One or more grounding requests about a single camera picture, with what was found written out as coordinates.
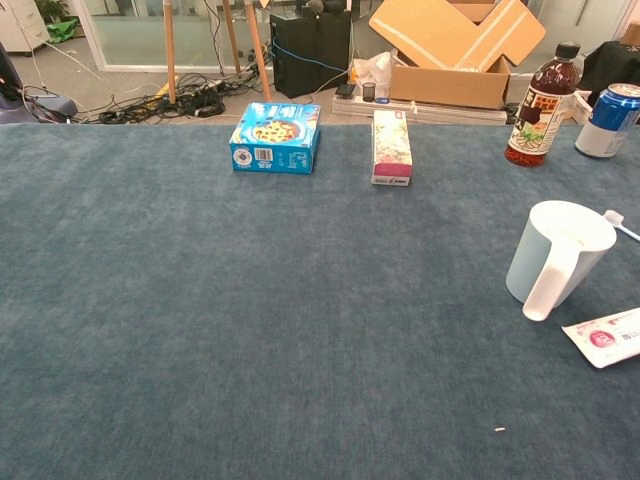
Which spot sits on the white plastic object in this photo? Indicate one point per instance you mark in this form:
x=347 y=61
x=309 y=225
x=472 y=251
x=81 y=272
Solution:
x=580 y=107

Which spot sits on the aluminium rail bundle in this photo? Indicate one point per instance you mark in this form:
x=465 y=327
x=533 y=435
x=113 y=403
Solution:
x=450 y=114

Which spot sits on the wooden easel leg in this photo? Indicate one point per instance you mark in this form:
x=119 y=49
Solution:
x=170 y=55
x=258 y=55
x=232 y=40

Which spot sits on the dark tea bottle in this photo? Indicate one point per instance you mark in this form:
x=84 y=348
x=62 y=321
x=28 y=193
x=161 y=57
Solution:
x=540 y=115

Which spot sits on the light blue toothbrush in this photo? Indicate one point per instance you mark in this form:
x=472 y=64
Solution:
x=612 y=216

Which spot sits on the green bag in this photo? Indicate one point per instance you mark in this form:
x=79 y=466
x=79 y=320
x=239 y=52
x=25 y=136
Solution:
x=62 y=31

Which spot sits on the green potted plant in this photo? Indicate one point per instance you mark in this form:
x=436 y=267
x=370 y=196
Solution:
x=52 y=9

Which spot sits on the floral white and pink box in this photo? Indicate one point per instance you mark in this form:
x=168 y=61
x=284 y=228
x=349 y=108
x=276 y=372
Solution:
x=392 y=145

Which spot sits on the black cloth cover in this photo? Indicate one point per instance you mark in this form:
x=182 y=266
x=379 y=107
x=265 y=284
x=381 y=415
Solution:
x=610 y=60

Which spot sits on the blue cookie box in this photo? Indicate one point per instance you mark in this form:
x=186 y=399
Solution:
x=275 y=135

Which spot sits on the open cardboard box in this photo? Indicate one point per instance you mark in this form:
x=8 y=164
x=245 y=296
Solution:
x=450 y=87

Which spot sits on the black computer tower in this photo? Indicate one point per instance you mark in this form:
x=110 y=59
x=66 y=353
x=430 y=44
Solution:
x=310 y=60

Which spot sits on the white plastic bag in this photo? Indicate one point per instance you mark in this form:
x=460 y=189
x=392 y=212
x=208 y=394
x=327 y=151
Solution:
x=372 y=67

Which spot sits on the black phone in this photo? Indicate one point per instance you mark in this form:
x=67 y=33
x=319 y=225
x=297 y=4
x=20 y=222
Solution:
x=345 y=90

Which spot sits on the dark blue machine base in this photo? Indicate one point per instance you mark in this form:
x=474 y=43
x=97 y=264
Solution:
x=55 y=105

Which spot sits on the blue white drink can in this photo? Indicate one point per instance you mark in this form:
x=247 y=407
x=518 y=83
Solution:
x=607 y=125

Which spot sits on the white pink toothpaste tube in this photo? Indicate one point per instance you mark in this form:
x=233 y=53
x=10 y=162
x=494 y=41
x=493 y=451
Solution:
x=605 y=340

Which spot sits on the white cabinet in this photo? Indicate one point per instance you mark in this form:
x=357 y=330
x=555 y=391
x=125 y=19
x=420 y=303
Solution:
x=20 y=25

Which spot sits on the blue table mat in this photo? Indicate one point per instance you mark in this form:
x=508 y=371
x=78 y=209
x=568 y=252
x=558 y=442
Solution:
x=200 y=300

